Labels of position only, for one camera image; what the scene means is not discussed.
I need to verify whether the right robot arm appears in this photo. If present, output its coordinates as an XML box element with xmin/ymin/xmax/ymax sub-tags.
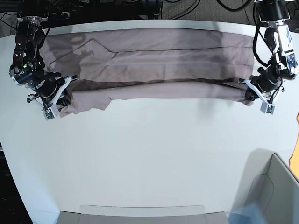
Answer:
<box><xmin>9</xmin><ymin>16</ymin><xmax>72</xmax><ymax>110</ymax></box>

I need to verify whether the grey plastic bin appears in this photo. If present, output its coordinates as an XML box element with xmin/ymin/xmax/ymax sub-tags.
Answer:
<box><xmin>246</xmin><ymin>154</ymin><xmax>299</xmax><ymax>224</ymax></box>

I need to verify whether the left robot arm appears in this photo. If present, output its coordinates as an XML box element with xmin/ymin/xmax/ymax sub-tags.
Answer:
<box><xmin>245</xmin><ymin>0</ymin><xmax>299</xmax><ymax>103</ymax></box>

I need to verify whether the mauve T-shirt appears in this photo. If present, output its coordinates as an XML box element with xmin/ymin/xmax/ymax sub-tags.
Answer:
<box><xmin>40</xmin><ymin>28</ymin><xmax>254</xmax><ymax>117</ymax></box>

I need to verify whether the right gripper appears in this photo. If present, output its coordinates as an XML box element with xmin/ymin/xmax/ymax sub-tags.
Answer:
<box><xmin>33</xmin><ymin>71</ymin><xmax>71</xmax><ymax>109</ymax></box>

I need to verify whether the orange object at edge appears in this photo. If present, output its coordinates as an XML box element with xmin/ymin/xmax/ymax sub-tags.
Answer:
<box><xmin>289</xmin><ymin>114</ymin><xmax>299</xmax><ymax>179</ymax></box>

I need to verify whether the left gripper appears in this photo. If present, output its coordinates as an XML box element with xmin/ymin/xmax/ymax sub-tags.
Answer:
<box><xmin>245</xmin><ymin>66</ymin><xmax>282</xmax><ymax>101</ymax></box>

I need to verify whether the blue translucent object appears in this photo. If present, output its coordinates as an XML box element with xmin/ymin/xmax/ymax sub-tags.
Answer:
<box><xmin>227</xmin><ymin>203</ymin><xmax>266</xmax><ymax>224</ymax></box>

